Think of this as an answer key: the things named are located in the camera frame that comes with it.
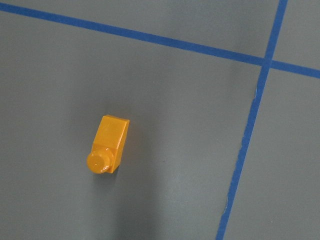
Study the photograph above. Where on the orange trapezoid block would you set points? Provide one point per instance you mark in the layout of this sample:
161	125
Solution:
108	145

